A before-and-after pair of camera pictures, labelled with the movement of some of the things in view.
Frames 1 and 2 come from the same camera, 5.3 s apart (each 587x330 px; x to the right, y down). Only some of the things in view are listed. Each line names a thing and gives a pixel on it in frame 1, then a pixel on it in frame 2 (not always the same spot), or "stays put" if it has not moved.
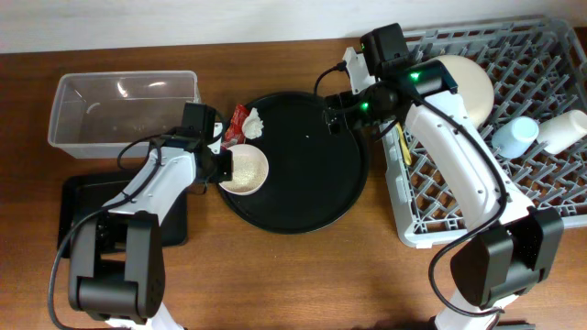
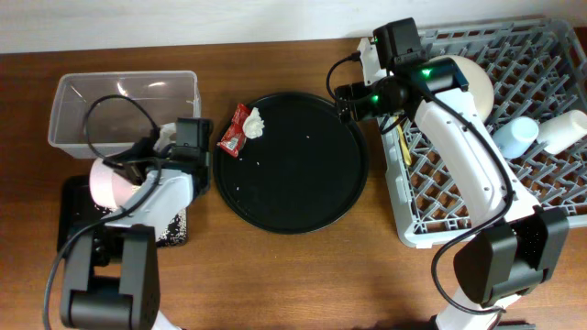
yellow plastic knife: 405,148 stays put
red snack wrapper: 235,134 stays put
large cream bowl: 474,87 stays put
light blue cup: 515,137 stays put
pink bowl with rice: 249,170 → 108,187
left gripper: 227,170 → 136,159
